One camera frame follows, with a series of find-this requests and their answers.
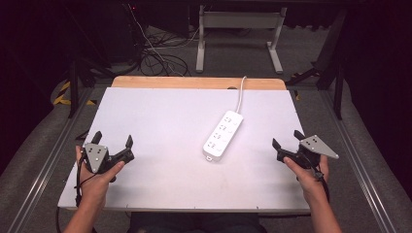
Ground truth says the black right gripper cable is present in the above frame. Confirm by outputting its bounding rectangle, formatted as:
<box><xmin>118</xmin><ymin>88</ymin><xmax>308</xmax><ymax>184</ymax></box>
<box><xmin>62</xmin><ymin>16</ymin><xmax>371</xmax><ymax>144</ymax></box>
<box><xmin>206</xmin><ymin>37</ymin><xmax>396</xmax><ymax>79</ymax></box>
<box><xmin>309</xmin><ymin>159</ymin><xmax>331</xmax><ymax>204</ymax></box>

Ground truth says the yellow black hazard tape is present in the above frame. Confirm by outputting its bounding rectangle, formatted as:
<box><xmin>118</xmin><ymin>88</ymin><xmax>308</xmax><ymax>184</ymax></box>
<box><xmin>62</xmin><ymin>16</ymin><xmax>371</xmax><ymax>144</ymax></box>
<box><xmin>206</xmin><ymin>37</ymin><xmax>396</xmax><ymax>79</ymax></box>
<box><xmin>52</xmin><ymin>81</ymin><xmax>97</xmax><ymax>106</ymax></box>

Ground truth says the person's right hand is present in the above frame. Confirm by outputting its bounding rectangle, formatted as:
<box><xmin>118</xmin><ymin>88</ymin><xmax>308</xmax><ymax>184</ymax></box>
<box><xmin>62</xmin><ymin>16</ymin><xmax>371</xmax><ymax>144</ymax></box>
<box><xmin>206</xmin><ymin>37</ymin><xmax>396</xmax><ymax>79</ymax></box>
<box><xmin>283</xmin><ymin>154</ymin><xmax>330</xmax><ymax>202</ymax></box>

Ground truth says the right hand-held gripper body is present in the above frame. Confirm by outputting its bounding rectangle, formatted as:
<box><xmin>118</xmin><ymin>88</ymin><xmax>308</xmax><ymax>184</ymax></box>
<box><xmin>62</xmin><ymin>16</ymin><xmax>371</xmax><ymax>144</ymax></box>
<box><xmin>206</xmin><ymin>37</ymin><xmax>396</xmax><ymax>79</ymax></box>
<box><xmin>276</xmin><ymin>134</ymin><xmax>340</xmax><ymax>170</ymax></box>

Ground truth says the white power strip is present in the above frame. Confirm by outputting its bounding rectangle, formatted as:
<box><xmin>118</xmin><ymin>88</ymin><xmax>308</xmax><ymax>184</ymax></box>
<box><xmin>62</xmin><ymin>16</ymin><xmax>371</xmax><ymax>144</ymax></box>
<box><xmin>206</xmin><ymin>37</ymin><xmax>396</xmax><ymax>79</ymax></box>
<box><xmin>202</xmin><ymin>110</ymin><xmax>245</xmax><ymax>163</ymax></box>

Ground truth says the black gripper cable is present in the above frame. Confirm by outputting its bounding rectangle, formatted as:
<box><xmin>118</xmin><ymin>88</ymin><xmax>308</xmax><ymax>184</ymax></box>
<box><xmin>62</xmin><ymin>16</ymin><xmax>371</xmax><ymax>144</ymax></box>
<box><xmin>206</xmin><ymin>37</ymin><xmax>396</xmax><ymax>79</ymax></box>
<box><xmin>309</xmin><ymin>159</ymin><xmax>331</xmax><ymax>204</ymax></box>
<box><xmin>74</xmin><ymin>151</ymin><xmax>98</xmax><ymax>208</ymax></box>

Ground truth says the thin white floor cable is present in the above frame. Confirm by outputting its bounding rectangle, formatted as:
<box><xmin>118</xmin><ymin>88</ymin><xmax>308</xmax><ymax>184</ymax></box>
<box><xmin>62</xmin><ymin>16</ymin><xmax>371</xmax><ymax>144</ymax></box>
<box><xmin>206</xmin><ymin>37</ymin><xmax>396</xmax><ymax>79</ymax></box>
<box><xmin>126</xmin><ymin>3</ymin><xmax>179</xmax><ymax>78</ymax></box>

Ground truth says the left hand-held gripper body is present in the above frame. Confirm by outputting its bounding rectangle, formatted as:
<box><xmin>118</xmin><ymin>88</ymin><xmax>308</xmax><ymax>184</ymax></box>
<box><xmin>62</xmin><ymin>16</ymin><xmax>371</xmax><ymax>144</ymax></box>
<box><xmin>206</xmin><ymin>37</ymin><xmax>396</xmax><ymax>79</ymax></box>
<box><xmin>81</xmin><ymin>142</ymin><xmax>136</xmax><ymax>183</ymax></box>

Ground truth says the person's left hand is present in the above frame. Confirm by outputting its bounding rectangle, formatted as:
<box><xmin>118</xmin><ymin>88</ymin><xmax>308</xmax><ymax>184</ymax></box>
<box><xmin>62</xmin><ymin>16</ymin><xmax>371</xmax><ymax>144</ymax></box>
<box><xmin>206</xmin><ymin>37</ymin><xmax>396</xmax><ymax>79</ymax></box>
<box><xmin>75</xmin><ymin>145</ymin><xmax>126</xmax><ymax>208</ymax></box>

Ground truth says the white metal table frame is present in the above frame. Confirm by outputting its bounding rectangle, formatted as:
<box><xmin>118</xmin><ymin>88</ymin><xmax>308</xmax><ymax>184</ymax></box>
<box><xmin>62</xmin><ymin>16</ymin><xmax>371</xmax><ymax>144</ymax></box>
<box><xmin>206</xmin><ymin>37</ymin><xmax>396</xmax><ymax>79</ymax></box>
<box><xmin>195</xmin><ymin>4</ymin><xmax>289</xmax><ymax>75</ymax></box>

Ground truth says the black metal stand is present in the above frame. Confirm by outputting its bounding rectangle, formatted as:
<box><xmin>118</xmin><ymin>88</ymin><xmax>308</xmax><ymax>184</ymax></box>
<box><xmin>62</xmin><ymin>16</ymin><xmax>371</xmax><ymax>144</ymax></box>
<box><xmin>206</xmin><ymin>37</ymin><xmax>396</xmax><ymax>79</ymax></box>
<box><xmin>66</xmin><ymin>57</ymin><xmax>113</xmax><ymax>119</ymax></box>
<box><xmin>285</xmin><ymin>9</ymin><xmax>349</xmax><ymax>120</ymax></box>

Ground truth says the white board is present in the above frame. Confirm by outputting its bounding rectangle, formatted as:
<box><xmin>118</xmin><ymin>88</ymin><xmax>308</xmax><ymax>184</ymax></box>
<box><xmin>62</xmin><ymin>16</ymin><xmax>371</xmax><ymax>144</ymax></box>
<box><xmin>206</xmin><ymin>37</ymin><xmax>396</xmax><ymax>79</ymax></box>
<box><xmin>57</xmin><ymin>86</ymin><xmax>311</xmax><ymax>215</ymax></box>

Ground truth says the white power strip cable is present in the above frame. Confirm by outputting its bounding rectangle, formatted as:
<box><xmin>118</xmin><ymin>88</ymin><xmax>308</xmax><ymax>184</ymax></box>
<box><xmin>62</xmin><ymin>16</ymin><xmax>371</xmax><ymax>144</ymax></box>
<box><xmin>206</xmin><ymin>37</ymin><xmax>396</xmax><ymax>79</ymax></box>
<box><xmin>235</xmin><ymin>76</ymin><xmax>248</xmax><ymax>115</ymax></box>

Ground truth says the aluminium floor rail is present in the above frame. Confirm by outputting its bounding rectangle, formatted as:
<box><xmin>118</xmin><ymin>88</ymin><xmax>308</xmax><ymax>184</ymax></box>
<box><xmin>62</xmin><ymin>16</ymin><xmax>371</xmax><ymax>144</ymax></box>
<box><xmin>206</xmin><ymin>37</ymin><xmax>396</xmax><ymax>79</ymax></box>
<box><xmin>6</xmin><ymin>86</ymin><xmax>95</xmax><ymax>233</ymax></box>
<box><xmin>319</xmin><ymin>90</ymin><xmax>397</xmax><ymax>233</ymax></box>

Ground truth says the black floor cable bundle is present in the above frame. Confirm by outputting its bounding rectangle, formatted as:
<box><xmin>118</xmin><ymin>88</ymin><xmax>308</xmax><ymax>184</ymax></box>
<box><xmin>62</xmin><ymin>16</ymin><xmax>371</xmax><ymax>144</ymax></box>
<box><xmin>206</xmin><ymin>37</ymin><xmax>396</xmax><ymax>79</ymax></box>
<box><xmin>139</xmin><ymin>48</ymin><xmax>192</xmax><ymax>78</ymax></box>

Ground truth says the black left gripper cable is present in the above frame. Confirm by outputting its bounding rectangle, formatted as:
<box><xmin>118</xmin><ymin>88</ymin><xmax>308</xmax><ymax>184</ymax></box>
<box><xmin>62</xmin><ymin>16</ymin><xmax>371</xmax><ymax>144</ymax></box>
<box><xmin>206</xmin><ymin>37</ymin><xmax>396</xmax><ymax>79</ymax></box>
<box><xmin>74</xmin><ymin>151</ymin><xmax>98</xmax><ymax>208</ymax></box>

